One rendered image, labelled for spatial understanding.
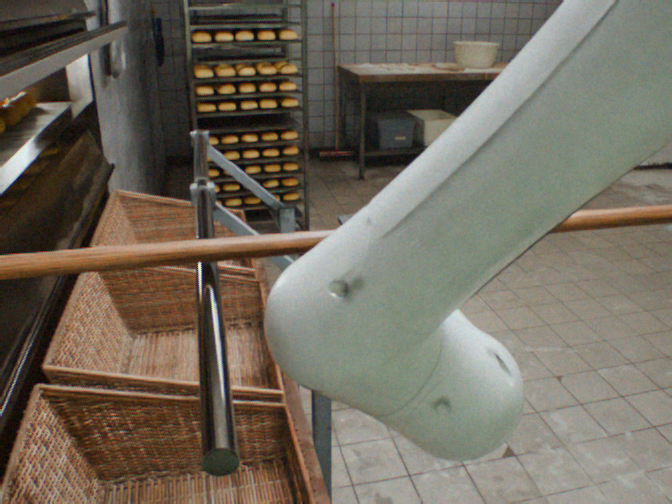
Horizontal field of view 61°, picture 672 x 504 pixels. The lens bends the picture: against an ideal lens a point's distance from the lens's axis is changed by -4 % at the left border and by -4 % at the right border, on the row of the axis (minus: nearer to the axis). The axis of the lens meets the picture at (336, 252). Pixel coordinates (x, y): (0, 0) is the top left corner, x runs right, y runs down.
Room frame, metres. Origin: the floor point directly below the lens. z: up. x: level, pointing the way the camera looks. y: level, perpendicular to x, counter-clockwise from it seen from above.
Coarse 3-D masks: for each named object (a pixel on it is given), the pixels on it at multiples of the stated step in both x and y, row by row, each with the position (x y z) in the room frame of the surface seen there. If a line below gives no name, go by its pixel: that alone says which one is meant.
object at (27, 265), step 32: (576, 224) 0.80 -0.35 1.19; (608, 224) 0.82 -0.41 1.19; (640, 224) 0.83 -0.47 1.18; (0, 256) 0.65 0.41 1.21; (32, 256) 0.65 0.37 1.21; (64, 256) 0.65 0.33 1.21; (96, 256) 0.66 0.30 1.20; (128, 256) 0.67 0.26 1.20; (160, 256) 0.68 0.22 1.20; (192, 256) 0.68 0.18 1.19; (224, 256) 0.69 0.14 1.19; (256, 256) 0.70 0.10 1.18
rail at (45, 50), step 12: (108, 24) 1.67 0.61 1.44; (120, 24) 1.91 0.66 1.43; (72, 36) 1.15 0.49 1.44; (84, 36) 1.26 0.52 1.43; (96, 36) 1.41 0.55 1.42; (36, 48) 0.87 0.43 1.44; (48, 48) 0.94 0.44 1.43; (60, 48) 1.02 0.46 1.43; (0, 60) 0.70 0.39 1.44; (12, 60) 0.74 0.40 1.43; (24, 60) 0.79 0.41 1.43; (36, 60) 0.85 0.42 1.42; (0, 72) 0.68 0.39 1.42
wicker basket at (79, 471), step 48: (48, 432) 0.81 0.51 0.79; (96, 432) 0.89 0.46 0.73; (144, 432) 0.91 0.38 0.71; (288, 432) 0.93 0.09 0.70; (48, 480) 0.73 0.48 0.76; (96, 480) 0.88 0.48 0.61; (144, 480) 0.90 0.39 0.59; (192, 480) 0.91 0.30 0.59; (240, 480) 0.91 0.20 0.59; (288, 480) 0.91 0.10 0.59
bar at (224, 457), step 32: (224, 160) 1.53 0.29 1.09; (192, 192) 1.04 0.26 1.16; (256, 192) 1.55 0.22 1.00; (224, 224) 1.06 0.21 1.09; (288, 224) 1.56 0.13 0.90; (288, 256) 1.55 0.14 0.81; (224, 352) 0.50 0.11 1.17; (224, 384) 0.44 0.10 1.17; (224, 416) 0.40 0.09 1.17; (320, 416) 1.09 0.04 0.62; (224, 448) 0.36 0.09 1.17; (320, 448) 1.09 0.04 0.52
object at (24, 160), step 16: (64, 112) 1.80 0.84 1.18; (80, 112) 1.81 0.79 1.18; (48, 128) 1.56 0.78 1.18; (64, 128) 1.57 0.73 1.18; (32, 144) 1.38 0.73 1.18; (48, 144) 1.38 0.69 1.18; (16, 160) 1.23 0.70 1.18; (32, 160) 1.22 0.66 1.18; (48, 160) 1.35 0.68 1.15; (0, 176) 1.10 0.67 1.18; (16, 176) 1.10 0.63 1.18; (32, 176) 1.19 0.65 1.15; (0, 192) 1.00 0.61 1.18; (16, 192) 1.07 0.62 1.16; (0, 208) 0.97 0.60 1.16
